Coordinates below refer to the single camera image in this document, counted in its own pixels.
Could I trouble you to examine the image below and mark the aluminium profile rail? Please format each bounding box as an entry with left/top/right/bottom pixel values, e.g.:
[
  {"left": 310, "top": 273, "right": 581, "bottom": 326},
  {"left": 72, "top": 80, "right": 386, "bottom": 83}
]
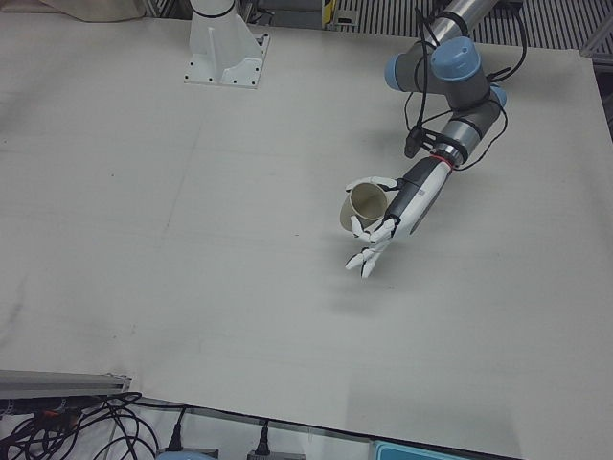
[{"left": 0, "top": 368, "right": 133, "bottom": 400}]

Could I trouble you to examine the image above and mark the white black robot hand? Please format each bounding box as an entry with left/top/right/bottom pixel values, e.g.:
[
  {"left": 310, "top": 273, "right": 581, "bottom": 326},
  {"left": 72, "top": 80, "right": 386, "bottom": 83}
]
[{"left": 344, "top": 153, "right": 454, "bottom": 279}]

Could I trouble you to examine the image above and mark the grey power strip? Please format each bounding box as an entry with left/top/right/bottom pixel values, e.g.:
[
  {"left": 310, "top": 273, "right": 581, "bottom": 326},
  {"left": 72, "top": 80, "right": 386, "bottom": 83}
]
[{"left": 245, "top": 449, "right": 307, "bottom": 460}]

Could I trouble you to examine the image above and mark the grey blue power adapter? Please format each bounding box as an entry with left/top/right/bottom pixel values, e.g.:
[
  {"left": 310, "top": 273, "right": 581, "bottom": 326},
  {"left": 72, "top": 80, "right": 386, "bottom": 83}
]
[{"left": 154, "top": 445, "right": 219, "bottom": 460}]

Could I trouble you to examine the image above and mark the tangled black cable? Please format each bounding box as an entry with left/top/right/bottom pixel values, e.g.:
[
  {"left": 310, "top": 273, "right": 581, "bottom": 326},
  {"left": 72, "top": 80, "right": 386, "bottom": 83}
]
[{"left": 0, "top": 390, "right": 160, "bottom": 460}]

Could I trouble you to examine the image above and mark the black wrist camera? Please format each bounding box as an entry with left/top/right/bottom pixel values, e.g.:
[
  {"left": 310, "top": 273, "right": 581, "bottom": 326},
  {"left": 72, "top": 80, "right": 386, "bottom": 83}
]
[{"left": 403, "top": 124, "right": 432, "bottom": 160}]

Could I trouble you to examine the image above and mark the beige cloth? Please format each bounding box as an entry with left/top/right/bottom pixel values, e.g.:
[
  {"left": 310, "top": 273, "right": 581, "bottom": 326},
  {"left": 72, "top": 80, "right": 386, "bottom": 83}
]
[{"left": 36, "top": 0, "right": 155, "bottom": 23}]

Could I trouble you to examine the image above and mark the aluminium frame profile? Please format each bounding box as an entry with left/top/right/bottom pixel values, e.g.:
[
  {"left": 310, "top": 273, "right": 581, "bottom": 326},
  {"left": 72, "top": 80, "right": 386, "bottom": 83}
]
[{"left": 580, "top": 16, "right": 613, "bottom": 66}]

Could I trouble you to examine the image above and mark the light blue plastic box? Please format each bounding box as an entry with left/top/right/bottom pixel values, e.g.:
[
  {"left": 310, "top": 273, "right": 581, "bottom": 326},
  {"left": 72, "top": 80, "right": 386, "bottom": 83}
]
[{"left": 372, "top": 440, "right": 483, "bottom": 460}]

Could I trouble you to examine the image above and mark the beige paper cup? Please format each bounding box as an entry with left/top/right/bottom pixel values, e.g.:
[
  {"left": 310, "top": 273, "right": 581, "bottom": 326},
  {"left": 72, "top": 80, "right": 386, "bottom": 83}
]
[{"left": 338, "top": 182, "right": 389, "bottom": 233}]

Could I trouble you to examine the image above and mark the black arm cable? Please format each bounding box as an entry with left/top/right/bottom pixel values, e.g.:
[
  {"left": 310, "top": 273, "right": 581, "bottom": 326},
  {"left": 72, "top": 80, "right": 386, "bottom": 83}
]
[{"left": 401, "top": 0, "right": 529, "bottom": 172}]

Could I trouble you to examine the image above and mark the black power cord with plug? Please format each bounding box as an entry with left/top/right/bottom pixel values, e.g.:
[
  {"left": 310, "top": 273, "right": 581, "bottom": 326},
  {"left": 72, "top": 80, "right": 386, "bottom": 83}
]
[
  {"left": 255, "top": 419, "right": 270, "bottom": 457},
  {"left": 126, "top": 395, "right": 191, "bottom": 452}
]

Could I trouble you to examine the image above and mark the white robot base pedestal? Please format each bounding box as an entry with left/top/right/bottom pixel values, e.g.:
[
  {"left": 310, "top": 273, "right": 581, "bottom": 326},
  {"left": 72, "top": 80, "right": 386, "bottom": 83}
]
[{"left": 183, "top": 0, "right": 272, "bottom": 91}]

